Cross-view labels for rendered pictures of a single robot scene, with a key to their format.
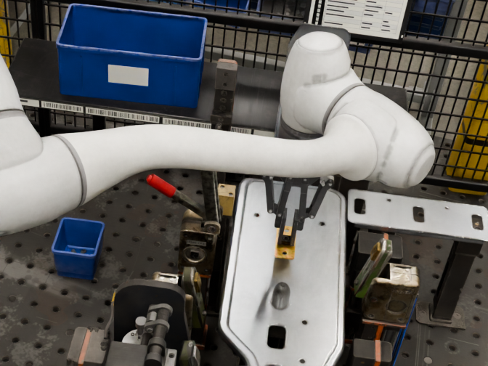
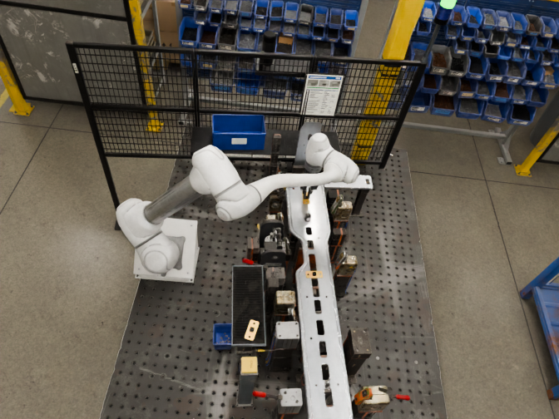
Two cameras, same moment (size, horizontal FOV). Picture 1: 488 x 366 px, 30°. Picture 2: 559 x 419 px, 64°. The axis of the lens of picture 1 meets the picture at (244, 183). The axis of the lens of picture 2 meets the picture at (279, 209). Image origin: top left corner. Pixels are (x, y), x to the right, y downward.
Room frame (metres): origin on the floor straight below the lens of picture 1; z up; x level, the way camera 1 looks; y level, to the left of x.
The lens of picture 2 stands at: (-0.36, 0.35, 2.92)
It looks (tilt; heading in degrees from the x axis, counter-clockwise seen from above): 52 degrees down; 349
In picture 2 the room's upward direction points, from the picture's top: 9 degrees clockwise
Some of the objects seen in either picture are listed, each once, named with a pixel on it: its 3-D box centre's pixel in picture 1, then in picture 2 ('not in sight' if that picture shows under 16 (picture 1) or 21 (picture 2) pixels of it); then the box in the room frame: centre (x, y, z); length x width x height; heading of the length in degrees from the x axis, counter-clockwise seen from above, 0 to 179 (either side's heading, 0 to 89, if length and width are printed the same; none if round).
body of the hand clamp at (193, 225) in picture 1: (194, 282); (274, 214); (1.20, 0.07, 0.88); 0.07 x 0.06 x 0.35; 89
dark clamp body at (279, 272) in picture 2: not in sight; (272, 291); (0.70, 0.11, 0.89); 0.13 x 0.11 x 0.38; 89
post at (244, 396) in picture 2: not in sight; (246, 383); (0.25, 0.25, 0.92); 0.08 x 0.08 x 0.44; 89
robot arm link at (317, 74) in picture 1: (320, 83); (319, 150); (1.19, -0.10, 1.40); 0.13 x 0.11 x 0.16; 46
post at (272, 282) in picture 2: not in sight; (269, 301); (0.64, 0.13, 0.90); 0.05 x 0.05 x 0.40; 89
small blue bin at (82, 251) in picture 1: (78, 250); not in sight; (1.37, 0.35, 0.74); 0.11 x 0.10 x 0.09; 179
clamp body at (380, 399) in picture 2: not in sight; (365, 406); (0.14, -0.27, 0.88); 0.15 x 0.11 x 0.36; 89
